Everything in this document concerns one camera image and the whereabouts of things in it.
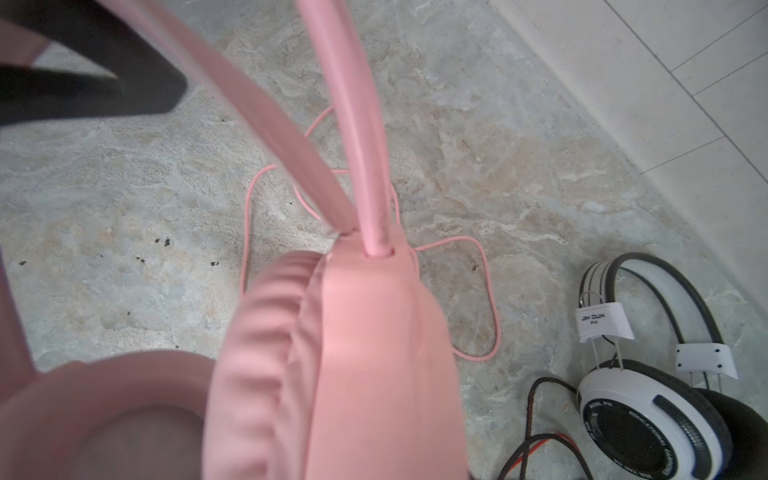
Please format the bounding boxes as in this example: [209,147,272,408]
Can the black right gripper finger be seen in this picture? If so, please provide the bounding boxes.
[1,1,187,126]

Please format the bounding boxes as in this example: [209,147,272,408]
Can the pink headphones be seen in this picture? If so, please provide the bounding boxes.
[1,1,469,479]

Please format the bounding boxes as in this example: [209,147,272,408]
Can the white black headphones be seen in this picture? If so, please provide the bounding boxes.
[575,252,767,479]

